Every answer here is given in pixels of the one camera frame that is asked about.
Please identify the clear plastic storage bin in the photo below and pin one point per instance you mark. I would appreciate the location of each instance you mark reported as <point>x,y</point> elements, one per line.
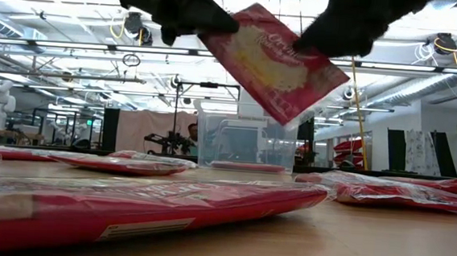
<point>247,141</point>

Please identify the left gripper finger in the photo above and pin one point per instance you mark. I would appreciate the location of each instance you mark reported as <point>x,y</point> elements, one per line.
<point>169,37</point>
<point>204,19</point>

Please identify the person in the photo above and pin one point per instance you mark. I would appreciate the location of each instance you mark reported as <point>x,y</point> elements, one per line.
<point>192,135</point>

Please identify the silver ventilation duct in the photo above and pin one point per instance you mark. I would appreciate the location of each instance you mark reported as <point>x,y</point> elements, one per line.
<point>416,90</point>

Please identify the black camera stand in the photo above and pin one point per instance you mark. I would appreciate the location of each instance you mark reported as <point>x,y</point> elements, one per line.
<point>209,85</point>

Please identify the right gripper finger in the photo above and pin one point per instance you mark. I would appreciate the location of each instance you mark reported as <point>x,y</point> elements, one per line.
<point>339,37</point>

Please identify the white building column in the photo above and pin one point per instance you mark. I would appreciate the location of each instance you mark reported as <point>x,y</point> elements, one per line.
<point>246,97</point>

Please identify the white patterned cloth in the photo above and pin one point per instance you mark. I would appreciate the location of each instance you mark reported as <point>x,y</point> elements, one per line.
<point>416,151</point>

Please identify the beige curtain partition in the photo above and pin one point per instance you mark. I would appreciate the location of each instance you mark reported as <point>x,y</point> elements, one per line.
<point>152,126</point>

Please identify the background wooden table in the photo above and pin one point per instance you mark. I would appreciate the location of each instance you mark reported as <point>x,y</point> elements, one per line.
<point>6,133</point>

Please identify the black workstation frame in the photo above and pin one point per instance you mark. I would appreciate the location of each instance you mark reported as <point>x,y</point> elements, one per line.
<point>73,127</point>

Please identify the black background robot arm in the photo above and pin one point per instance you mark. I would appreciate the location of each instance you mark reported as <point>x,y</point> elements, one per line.
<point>167,142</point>

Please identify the red Orville popcorn bag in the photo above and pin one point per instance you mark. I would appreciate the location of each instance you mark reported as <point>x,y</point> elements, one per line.
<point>389,193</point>
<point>450,184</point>
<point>248,167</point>
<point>121,165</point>
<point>273,62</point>
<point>41,155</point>
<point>126,205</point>
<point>154,158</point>

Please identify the black upright panel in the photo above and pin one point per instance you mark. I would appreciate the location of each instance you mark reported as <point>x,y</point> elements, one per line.
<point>110,129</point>
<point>396,150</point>
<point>444,153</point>

